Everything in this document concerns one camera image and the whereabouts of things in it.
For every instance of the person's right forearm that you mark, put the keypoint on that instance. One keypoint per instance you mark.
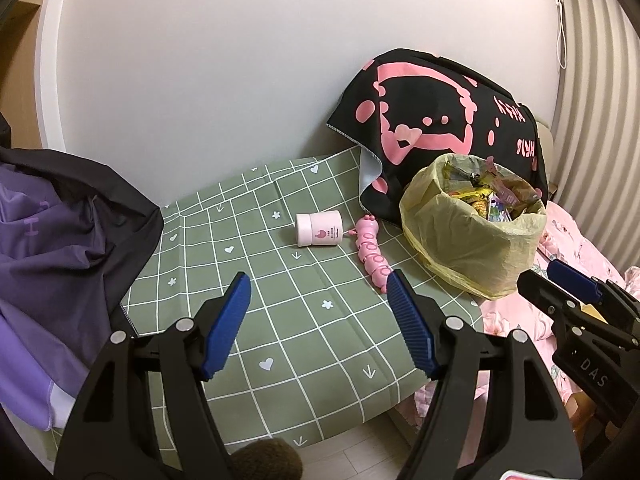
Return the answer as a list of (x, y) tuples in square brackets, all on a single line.
[(582, 412)]

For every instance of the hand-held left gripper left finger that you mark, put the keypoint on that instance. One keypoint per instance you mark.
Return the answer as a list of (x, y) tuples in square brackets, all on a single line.
[(225, 325)]

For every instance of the pink caterpillar toy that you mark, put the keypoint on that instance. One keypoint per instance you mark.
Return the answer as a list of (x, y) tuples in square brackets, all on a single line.
[(372, 255)]

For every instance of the black pink printed blanket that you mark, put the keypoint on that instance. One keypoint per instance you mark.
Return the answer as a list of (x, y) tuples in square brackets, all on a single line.
[(425, 105)]

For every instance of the green checked bed sheet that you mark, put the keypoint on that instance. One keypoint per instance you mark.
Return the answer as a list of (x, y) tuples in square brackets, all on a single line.
[(300, 310)]

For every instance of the purple and black jacket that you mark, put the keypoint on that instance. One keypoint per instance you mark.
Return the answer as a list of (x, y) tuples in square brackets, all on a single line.
[(65, 240)]

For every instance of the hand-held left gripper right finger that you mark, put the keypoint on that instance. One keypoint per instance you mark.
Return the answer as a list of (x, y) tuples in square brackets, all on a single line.
[(407, 320)]

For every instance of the beige headboard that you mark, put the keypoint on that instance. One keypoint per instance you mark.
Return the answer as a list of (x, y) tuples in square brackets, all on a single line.
[(546, 155)]

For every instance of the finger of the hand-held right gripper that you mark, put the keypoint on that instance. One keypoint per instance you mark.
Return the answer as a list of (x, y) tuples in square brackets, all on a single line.
[(537, 287), (575, 277)]

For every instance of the striped grey curtain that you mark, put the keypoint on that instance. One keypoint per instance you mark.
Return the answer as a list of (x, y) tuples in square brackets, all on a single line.
[(600, 125)]

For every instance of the pink cream jar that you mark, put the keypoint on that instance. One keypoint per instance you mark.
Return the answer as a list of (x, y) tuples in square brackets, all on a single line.
[(320, 229)]

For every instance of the wooden shelf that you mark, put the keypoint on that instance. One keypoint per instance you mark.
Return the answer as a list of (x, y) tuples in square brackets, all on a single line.
[(20, 10)]

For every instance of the bin with yellow bag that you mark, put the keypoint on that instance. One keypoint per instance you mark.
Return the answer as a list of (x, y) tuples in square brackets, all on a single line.
[(465, 245)]

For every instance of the brown fuzzy slipper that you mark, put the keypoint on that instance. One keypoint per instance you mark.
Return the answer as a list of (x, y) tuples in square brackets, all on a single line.
[(265, 460)]

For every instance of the pink floral bedding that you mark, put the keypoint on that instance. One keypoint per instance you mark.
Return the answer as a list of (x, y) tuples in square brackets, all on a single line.
[(500, 320)]

